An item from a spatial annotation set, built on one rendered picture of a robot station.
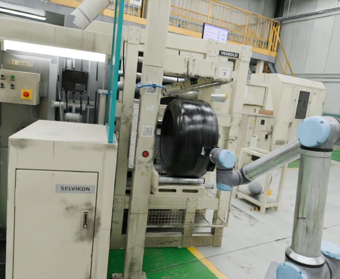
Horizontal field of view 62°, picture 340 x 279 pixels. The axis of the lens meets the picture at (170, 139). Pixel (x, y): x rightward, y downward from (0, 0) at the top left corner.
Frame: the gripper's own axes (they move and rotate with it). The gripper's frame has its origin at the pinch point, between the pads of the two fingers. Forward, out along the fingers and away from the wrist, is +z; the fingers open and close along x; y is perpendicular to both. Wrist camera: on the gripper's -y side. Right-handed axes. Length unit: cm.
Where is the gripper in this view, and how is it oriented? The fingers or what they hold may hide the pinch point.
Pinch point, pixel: (203, 154)
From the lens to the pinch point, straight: 185.2
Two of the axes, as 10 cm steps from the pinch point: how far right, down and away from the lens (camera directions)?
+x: -9.7, -0.7, -2.5
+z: -2.5, -0.7, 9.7
